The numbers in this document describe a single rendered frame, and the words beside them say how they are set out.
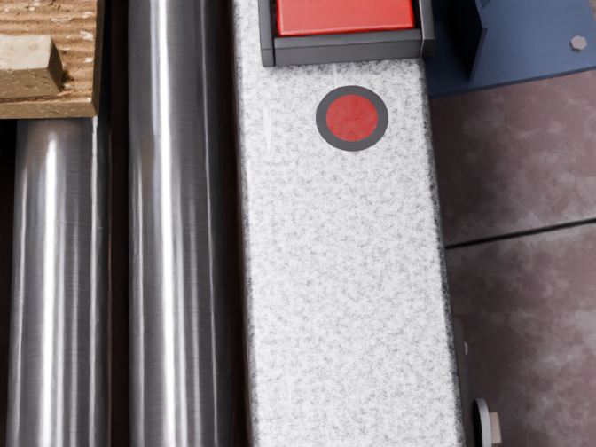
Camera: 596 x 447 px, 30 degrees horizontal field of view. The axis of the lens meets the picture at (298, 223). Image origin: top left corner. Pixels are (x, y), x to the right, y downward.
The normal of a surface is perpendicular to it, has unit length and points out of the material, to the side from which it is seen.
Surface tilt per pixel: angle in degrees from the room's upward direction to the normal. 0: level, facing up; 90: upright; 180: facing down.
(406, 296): 0
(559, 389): 0
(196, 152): 32
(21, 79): 88
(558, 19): 0
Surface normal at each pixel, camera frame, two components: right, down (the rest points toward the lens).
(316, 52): 0.06, 0.94
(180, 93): 0.22, -0.35
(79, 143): 0.51, -0.33
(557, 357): -0.02, -0.35
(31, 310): -0.40, -0.30
